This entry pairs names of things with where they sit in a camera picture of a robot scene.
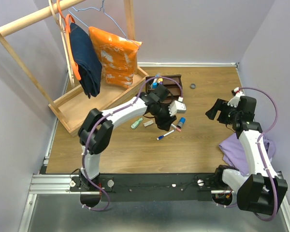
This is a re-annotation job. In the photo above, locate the navy blue garment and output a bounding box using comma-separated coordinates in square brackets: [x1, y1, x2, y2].
[71, 23, 102, 98]

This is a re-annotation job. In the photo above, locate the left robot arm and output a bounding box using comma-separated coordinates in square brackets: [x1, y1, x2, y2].
[78, 86, 176, 191]

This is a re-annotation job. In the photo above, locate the brown wooden desk organizer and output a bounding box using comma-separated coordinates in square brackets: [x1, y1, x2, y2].
[145, 74, 183, 102]

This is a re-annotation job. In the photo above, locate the blue wire hanger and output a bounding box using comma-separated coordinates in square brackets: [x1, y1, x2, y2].
[68, 0, 137, 44]

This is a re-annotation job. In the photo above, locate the orange patterned garment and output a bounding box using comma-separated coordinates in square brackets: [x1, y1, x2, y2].
[88, 27, 142, 88]

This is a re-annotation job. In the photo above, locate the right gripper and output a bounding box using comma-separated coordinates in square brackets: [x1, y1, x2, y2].
[205, 98, 240, 126]

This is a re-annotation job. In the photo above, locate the beige hanger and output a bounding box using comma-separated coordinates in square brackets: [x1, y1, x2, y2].
[48, 0, 75, 88]

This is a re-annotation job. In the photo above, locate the white dark-blue marker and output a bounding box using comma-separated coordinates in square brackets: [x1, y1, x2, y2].
[157, 130, 175, 141]

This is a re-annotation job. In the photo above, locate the purple cable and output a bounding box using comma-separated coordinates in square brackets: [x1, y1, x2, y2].
[79, 76, 184, 211]
[234, 87, 280, 222]

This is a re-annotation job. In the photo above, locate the wooden clothes rack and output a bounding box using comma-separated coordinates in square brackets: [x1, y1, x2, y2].
[0, 0, 148, 136]

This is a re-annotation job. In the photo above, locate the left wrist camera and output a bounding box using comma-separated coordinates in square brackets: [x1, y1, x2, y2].
[168, 101, 187, 116]

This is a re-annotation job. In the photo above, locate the white eraser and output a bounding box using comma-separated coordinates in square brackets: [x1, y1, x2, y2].
[144, 120, 154, 127]

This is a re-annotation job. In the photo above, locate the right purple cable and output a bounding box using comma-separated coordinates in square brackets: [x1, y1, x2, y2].
[234, 87, 280, 222]

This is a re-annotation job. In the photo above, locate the white pink marker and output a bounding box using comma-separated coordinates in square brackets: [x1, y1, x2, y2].
[171, 124, 181, 132]

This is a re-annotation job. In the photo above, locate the blue grey glue stick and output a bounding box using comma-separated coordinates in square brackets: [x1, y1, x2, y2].
[176, 117, 186, 129]

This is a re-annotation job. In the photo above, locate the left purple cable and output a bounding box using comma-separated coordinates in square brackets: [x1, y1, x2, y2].
[79, 76, 184, 211]

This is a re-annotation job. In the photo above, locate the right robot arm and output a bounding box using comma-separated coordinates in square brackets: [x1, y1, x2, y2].
[205, 94, 288, 221]

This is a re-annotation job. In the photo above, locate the green correction tape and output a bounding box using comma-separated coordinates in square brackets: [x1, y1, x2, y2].
[131, 117, 143, 130]

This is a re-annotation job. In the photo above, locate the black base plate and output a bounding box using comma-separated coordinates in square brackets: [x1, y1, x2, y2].
[70, 173, 233, 205]

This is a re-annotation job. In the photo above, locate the purple cloth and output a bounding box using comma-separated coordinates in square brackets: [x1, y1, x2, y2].
[218, 133, 276, 176]

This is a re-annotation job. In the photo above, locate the orange hanger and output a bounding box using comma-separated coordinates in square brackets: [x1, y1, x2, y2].
[56, 0, 81, 81]

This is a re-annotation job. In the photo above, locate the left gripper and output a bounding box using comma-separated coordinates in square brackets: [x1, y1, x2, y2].
[152, 103, 176, 132]

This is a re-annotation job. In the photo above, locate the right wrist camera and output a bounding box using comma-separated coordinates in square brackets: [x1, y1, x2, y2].
[227, 87, 245, 108]

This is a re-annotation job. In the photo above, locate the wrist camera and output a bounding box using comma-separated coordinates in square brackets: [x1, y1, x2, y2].
[168, 101, 187, 116]
[227, 87, 245, 108]

